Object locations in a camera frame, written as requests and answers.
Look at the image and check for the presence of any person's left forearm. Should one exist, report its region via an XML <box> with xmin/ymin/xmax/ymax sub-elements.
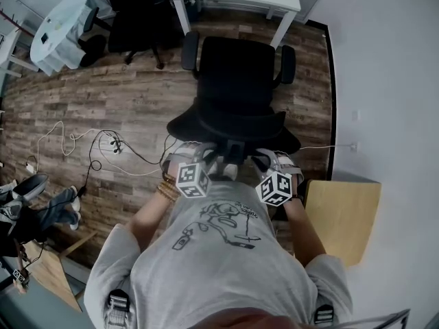
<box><xmin>128</xmin><ymin>182</ymin><xmax>180</xmax><ymax>254</ymax></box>

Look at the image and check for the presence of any white power strip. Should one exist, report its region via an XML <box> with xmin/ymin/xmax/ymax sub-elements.
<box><xmin>108</xmin><ymin>136</ymin><xmax>124</xmax><ymax>155</ymax></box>

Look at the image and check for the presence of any person's grey printed T-shirt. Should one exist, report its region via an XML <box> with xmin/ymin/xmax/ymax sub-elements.
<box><xmin>84</xmin><ymin>180</ymin><xmax>355</xmax><ymax>329</ymax></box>

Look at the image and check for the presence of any black mesh armrest chair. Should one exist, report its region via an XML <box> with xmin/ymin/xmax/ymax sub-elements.
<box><xmin>166</xmin><ymin>29</ymin><xmax>302</xmax><ymax>166</ymax></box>

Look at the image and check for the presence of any person's white shoe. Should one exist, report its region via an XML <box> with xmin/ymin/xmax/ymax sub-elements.
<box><xmin>208</xmin><ymin>160</ymin><xmax>223</xmax><ymax>180</ymax></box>
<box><xmin>222</xmin><ymin>164</ymin><xmax>239</xmax><ymax>182</ymax></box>

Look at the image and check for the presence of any light wooden table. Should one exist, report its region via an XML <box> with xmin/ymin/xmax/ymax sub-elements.
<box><xmin>22</xmin><ymin>230</ymin><xmax>99</xmax><ymax>313</ymax></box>

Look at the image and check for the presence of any harness shoulder strap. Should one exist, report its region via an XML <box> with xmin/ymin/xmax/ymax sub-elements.
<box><xmin>104</xmin><ymin>289</ymin><xmax>132</xmax><ymax>329</ymax></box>
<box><xmin>313</xmin><ymin>303</ymin><xmax>335</xmax><ymax>326</ymax></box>

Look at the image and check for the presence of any wooden stool seat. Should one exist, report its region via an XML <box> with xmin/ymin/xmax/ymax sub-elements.
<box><xmin>302</xmin><ymin>179</ymin><xmax>383</xmax><ymax>269</ymax></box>

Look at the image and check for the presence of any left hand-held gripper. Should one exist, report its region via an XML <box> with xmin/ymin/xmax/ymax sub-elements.
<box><xmin>165</xmin><ymin>143</ymin><xmax>221</xmax><ymax>199</ymax></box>

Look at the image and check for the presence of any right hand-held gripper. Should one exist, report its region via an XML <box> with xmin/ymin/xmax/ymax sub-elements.
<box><xmin>252</xmin><ymin>148</ymin><xmax>305</xmax><ymax>207</ymax></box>

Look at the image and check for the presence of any person's right forearm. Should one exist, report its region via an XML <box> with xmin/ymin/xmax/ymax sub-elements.
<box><xmin>282</xmin><ymin>195</ymin><xmax>329</xmax><ymax>265</ymax></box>

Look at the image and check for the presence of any person's head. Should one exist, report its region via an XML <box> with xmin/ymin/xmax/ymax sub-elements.
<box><xmin>202</xmin><ymin>308</ymin><xmax>303</xmax><ymax>329</ymax></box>

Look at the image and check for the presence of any round white table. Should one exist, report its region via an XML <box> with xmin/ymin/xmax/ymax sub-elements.
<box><xmin>29</xmin><ymin>0</ymin><xmax>101</xmax><ymax>77</ymax></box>

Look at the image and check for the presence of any black box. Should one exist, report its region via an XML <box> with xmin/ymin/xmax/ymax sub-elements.
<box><xmin>270</xmin><ymin>202</ymin><xmax>293</xmax><ymax>223</ymax></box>

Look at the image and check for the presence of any brown beaded bracelet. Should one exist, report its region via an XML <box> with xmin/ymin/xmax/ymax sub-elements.
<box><xmin>155</xmin><ymin>179</ymin><xmax>182</xmax><ymax>203</ymax></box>

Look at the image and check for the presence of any head mount frame bar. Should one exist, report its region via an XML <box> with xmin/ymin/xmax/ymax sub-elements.
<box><xmin>346</xmin><ymin>308</ymin><xmax>412</xmax><ymax>329</ymax></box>

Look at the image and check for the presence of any person's right white shoe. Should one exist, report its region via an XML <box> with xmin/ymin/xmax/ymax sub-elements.
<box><xmin>222</xmin><ymin>164</ymin><xmax>239</xmax><ymax>182</ymax></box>

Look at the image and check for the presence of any brown wooden coat rack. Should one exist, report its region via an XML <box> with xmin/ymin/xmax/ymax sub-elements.
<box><xmin>0</xmin><ymin>9</ymin><xmax>21</xmax><ymax>28</ymax></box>

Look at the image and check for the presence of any person's left hand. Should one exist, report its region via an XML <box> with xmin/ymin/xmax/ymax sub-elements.
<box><xmin>163</xmin><ymin>156</ymin><xmax>180</xmax><ymax>184</ymax></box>

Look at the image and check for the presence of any person's left white shoe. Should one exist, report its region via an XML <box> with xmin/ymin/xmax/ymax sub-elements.
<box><xmin>208</xmin><ymin>160</ymin><xmax>223</xmax><ymax>180</ymax></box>

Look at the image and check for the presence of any black office chair with headrest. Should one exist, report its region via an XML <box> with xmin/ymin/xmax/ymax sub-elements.
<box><xmin>94</xmin><ymin>0</ymin><xmax>171</xmax><ymax>70</ymax></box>

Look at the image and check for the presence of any black floor cable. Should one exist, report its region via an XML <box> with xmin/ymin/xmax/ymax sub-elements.
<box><xmin>78</xmin><ymin>130</ymin><xmax>166</xmax><ymax>199</ymax></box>

